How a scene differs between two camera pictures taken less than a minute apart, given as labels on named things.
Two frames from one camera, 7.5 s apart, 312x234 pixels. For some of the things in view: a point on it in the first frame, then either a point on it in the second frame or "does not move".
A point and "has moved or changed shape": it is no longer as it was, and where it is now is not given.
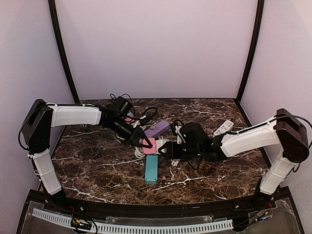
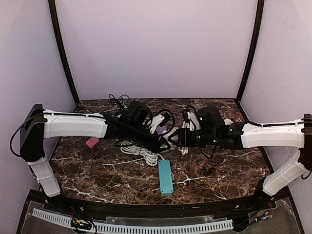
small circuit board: x=81 y=224 does not move
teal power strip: x=151 y=169 -> x=165 y=183
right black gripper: x=174 y=149 -> x=182 y=137
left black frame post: x=62 y=44 does not move
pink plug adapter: x=152 y=141 has moved or changed shape
